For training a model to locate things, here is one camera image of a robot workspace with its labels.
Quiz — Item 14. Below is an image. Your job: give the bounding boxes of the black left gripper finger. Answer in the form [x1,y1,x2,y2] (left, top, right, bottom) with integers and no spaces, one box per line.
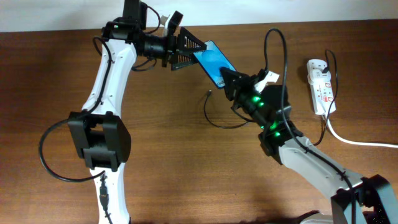
[177,27,207,53]
[170,54,198,71]

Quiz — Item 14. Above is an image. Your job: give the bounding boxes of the white charger adapter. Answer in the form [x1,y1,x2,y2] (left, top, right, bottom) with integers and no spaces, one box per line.
[308,68,331,85]

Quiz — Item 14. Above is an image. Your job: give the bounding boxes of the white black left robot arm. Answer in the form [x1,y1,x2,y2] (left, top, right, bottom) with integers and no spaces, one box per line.
[68,1,206,223]

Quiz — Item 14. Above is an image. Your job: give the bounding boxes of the white power strip cord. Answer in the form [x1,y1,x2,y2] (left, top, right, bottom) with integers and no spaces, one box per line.
[323,113,398,149]

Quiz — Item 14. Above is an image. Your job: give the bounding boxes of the white power strip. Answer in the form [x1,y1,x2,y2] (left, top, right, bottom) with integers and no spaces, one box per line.
[307,59,336,117]

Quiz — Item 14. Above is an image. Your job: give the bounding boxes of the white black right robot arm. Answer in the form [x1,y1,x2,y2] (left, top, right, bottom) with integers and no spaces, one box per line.
[221,68,397,223]

